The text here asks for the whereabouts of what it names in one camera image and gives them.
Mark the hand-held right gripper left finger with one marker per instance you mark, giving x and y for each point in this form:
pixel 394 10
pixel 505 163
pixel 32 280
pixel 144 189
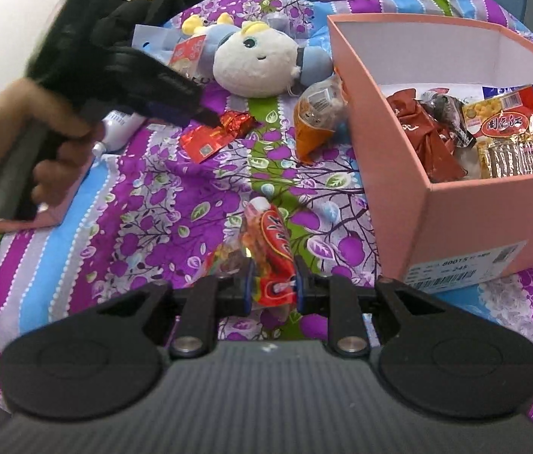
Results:
pixel 249 289

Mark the purple floral bedsheet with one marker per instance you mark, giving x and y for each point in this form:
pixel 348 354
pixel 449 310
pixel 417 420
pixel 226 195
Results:
pixel 153 198

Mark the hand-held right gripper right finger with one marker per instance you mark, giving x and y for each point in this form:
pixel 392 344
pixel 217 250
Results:
pixel 302 289

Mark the white foil snack packet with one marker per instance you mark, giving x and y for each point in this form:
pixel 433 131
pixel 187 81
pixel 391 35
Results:
pixel 150 40

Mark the golden clear snack packet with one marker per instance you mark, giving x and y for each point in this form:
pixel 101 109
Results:
pixel 507 156

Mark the red foil candy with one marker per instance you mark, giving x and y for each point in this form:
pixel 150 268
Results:
pixel 235 124

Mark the yellow snack packet red label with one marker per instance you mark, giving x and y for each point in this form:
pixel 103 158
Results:
pixel 498 113

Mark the brown red foil packet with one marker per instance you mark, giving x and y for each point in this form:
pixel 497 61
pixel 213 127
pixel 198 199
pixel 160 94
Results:
pixel 420 139

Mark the red snack packet white lettering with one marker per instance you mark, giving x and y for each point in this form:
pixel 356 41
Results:
pixel 273 255

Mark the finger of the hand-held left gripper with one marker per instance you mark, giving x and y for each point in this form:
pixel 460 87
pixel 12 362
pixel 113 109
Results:
pixel 162 80
pixel 186 113

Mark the white plush toy blue hat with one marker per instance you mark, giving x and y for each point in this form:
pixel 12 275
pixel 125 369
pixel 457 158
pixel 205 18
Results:
pixel 252 66

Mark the clear bread packet red label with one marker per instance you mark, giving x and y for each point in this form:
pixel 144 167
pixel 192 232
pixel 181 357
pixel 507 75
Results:
pixel 188 54

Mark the pink cardboard box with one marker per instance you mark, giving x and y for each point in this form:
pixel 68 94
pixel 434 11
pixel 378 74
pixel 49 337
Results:
pixel 460 227

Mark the person's left hand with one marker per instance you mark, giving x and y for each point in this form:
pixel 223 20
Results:
pixel 15 113

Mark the orange cone snack packet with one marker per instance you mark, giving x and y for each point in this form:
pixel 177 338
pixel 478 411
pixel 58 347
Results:
pixel 311 137

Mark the dark foil snack packet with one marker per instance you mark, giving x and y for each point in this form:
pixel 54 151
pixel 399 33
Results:
pixel 446 113

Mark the flat red snack packet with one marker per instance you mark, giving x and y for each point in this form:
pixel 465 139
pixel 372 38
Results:
pixel 205 144

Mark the white lotion bottle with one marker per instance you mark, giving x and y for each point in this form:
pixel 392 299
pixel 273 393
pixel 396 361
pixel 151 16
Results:
pixel 119 127

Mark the clear brown snack packet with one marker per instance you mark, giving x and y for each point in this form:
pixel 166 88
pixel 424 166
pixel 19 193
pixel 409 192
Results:
pixel 228 257

